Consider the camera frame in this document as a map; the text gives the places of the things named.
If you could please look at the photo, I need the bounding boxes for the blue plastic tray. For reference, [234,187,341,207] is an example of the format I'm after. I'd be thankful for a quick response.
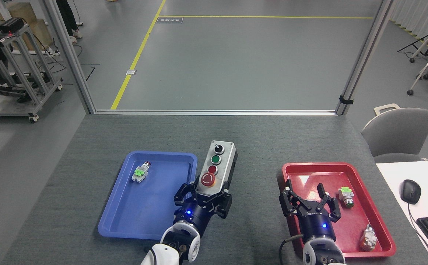
[98,151,198,240]

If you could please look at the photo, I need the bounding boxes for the black mouse cable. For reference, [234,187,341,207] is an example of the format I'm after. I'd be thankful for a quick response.
[407,202,428,265]

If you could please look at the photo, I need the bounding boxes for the black tripod stand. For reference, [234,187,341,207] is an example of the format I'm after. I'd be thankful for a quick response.
[397,33,428,57]

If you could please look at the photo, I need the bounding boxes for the black computer mouse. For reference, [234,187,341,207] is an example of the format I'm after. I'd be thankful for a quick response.
[400,179,422,205]

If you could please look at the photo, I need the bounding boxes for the white curtain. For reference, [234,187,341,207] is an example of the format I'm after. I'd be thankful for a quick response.
[389,0,428,41]

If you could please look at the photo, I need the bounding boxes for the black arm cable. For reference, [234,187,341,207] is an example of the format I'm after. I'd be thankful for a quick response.
[280,234,305,265]

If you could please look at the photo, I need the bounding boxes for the brown wooden crate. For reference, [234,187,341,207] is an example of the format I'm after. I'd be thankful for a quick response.
[0,2,54,52]

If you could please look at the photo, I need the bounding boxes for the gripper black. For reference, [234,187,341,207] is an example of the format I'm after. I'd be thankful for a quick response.
[279,179,342,241]
[173,183,233,236]

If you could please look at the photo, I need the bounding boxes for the orange push button switch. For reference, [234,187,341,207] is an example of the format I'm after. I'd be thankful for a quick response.
[359,223,378,252]

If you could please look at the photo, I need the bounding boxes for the silver post with black clip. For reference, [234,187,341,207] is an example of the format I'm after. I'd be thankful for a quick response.
[335,0,394,116]

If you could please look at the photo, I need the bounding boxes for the green push button switch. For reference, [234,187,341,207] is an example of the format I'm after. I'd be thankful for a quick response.
[338,187,355,209]

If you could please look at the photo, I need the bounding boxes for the grey padded chair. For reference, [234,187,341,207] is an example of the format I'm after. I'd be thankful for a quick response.
[361,103,428,163]

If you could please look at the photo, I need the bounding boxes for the silver aluminium post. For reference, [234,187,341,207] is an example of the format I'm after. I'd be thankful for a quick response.
[44,0,97,114]

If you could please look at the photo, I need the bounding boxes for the red plastic tray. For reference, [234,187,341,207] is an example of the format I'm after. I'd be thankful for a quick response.
[282,162,397,258]

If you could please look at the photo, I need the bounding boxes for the person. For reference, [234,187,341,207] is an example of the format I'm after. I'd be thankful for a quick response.
[56,0,83,45]

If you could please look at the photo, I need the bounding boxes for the aluminium frame cart on wheels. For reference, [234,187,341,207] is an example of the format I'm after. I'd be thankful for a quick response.
[0,24,63,124]

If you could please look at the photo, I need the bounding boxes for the silver aluminium rail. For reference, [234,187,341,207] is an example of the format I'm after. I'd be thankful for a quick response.
[95,109,338,116]

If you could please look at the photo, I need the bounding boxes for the grey control box with buttons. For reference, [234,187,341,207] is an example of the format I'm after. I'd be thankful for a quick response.
[196,141,238,195]

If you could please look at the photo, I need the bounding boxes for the red-capped switch with green block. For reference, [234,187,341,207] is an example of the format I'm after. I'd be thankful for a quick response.
[131,161,152,183]

